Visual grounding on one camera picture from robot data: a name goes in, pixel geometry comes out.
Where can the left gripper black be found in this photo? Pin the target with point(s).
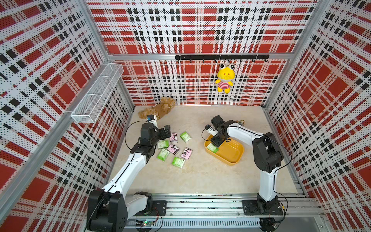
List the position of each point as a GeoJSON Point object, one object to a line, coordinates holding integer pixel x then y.
{"type": "Point", "coordinates": [163, 136]}

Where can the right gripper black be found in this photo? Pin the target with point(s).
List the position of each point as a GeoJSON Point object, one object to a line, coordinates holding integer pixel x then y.
{"type": "Point", "coordinates": [216, 142]}

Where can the green tissue pack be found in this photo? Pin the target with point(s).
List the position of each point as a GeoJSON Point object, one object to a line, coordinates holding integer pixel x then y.
{"type": "Point", "coordinates": [211, 147]}
{"type": "Point", "coordinates": [185, 137]}
{"type": "Point", "coordinates": [178, 162]}
{"type": "Point", "coordinates": [164, 153]}
{"type": "Point", "coordinates": [163, 144]}

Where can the pink tissue pack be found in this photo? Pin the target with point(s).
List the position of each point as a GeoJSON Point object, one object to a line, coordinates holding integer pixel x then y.
{"type": "Point", "coordinates": [186, 154]}
{"type": "Point", "coordinates": [174, 137]}
{"type": "Point", "coordinates": [173, 149]}

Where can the green tissue pack bottom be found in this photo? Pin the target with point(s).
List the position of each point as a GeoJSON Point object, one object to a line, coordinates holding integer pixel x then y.
{"type": "Point", "coordinates": [178, 162]}

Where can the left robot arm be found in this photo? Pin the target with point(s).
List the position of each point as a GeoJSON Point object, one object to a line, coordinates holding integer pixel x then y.
{"type": "Point", "coordinates": [109, 208]}

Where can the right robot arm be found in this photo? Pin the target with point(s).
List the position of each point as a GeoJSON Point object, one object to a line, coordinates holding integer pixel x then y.
{"type": "Point", "coordinates": [267, 157]}

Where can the yellow plastic storage box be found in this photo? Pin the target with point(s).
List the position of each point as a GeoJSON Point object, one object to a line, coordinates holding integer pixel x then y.
{"type": "Point", "coordinates": [229, 153]}

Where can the brown teddy bear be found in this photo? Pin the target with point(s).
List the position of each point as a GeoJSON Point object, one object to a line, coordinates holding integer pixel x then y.
{"type": "Point", "coordinates": [159, 110]}

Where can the yellow frog plush toy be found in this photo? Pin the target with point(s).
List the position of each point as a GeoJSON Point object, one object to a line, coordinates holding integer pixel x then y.
{"type": "Point", "coordinates": [225, 76]}

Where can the green circuit board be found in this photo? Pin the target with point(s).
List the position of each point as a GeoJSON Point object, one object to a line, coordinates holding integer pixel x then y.
{"type": "Point", "coordinates": [145, 223]}

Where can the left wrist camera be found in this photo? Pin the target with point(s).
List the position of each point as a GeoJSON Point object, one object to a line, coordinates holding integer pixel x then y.
{"type": "Point", "coordinates": [152, 119]}

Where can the small keychain toy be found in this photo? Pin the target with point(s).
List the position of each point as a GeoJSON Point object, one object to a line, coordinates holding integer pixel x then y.
{"type": "Point", "coordinates": [241, 122]}

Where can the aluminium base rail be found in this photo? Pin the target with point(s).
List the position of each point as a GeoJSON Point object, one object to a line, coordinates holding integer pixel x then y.
{"type": "Point", "coordinates": [224, 211]}

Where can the white wire mesh shelf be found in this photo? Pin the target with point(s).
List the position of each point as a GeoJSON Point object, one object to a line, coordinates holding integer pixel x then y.
{"type": "Point", "coordinates": [92, 104]}

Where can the black hook rail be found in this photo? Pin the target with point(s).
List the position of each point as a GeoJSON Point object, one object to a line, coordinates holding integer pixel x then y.
{"type": "Point", "coordinates": [251, 57]}

